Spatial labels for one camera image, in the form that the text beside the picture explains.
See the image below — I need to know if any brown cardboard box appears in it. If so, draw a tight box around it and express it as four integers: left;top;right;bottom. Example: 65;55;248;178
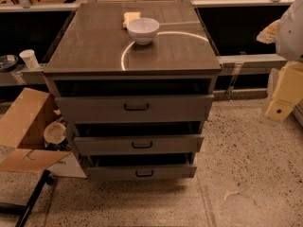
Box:
0;88;70;173

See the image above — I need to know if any grey bottom drawer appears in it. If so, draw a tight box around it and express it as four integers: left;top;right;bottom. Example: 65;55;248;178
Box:
86;164;197;181

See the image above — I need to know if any white paper cup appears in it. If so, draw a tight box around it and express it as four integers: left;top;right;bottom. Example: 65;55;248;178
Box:
19;49;39;69

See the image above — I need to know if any grey drawer cabinet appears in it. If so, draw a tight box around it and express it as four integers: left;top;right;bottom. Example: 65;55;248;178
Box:
44;1;222;175

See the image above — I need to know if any yellow sponge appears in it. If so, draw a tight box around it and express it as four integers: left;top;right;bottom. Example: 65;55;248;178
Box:
122;12;141;28

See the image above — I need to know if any black metal stand leg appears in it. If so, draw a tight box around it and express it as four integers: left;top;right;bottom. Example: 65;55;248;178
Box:
0;170;54;227

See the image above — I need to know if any grey drawer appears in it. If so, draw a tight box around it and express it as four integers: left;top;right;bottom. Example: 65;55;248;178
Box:
55;96;213;123
86;164;197;181
74;134;204;156

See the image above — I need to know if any white plate in box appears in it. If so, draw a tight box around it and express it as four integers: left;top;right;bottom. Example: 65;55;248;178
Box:
44;122;65;145

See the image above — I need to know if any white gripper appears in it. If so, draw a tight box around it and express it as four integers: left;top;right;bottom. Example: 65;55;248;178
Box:
264;61;303;122

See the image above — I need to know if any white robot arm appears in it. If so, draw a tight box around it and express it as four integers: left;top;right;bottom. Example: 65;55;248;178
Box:
257;0;303;125

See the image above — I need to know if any white ceramic bowl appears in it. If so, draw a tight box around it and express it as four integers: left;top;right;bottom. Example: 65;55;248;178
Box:
127;18;160;45

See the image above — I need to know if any grey middle drawer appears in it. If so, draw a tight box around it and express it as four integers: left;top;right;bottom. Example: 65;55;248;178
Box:
74;134;204;156

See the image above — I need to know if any grey top drawer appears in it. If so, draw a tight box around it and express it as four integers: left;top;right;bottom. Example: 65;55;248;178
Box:
55;96;213;123

